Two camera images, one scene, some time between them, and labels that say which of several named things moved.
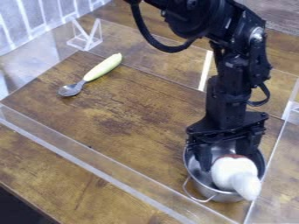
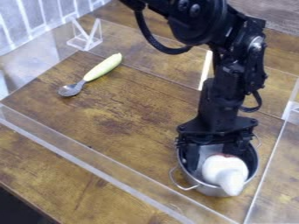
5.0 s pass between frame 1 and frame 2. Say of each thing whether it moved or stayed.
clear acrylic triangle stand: stayed
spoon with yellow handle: stayed
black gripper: moved
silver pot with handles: moved
